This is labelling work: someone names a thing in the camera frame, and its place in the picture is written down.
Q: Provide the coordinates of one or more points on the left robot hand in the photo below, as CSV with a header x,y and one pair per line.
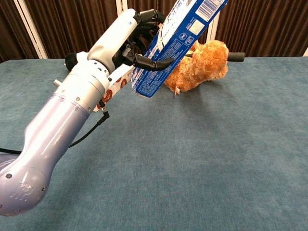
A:
x,y
110,41

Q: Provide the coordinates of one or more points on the blue white toothpaste box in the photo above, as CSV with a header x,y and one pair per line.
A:
x,y
183,36

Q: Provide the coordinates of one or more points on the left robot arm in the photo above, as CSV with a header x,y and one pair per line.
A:
x,y
60,125

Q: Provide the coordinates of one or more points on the long white box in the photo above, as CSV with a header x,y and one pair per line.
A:
x,y
120,80

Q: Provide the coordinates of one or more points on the dark brown pleated curtain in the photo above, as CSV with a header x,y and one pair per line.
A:
x,y
72,24
149,4
264,26
9,29

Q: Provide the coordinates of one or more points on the brown teddy bear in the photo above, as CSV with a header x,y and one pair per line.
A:
x,y
207,65

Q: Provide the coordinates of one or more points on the blue felt table cover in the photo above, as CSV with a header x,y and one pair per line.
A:
x,y
192,156

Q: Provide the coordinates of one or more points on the white partition frame post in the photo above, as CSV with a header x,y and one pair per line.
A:
x,y
31,29
121,6
213,29
306,52

